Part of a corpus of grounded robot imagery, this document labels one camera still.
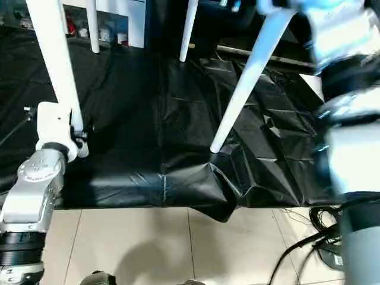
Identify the white plastic table leg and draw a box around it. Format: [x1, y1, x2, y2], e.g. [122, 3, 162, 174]
[179, 0, 200, 62]
[85, 0, 100, 54]
[25, 0, 90, 158]
[210, 7, 299, 154]

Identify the black plastic mat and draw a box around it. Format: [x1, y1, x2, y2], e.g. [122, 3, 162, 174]
[0, 29, 345, 223]

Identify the white glass-door cabinet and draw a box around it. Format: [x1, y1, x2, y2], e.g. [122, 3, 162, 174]
[59, 0, 148, 50]

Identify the dark metal rod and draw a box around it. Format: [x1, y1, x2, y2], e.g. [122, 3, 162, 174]
[216, 44, 317, 68]

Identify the white flat board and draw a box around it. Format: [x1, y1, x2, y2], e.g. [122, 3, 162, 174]
[298, 72, 324, 102]

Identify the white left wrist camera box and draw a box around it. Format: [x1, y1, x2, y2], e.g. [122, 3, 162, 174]
[35, 102, 90, 163]

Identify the black left wrist camera cable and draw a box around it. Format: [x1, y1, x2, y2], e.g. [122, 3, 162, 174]
[0, 106, 33, 148]

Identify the black cable bundle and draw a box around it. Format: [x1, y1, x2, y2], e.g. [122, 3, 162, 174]
[268, 206, 345, 285]

